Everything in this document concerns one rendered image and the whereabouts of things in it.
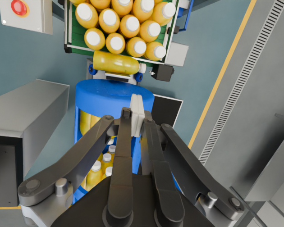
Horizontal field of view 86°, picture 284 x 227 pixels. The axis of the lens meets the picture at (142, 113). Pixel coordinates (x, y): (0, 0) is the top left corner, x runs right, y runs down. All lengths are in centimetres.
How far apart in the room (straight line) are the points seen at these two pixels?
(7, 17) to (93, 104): 33
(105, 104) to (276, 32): 234
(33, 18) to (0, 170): 61
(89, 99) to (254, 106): 244
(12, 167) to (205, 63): 188
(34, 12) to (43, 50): 117
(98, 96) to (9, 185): 64
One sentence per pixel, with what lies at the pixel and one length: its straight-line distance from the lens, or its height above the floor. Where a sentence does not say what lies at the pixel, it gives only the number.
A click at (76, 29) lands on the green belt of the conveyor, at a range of 77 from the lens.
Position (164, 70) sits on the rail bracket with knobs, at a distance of 70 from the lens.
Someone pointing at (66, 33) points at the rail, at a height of 98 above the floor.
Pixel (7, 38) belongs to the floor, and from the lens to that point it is 186.
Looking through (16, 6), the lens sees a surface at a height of 111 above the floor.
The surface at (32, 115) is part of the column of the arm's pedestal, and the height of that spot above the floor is 76.
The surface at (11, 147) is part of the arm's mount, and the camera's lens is 81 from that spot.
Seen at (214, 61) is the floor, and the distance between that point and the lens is 205.
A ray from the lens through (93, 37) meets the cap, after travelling 55.
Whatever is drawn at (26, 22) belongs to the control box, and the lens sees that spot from 60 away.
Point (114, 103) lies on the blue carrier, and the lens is 45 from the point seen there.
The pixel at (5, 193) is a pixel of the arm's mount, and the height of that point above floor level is 106.
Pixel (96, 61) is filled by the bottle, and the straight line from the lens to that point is 62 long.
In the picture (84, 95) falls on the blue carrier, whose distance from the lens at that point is 49.
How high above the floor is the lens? 165
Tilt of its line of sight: 64 degrees down
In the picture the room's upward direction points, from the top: 153 degrees clockwise
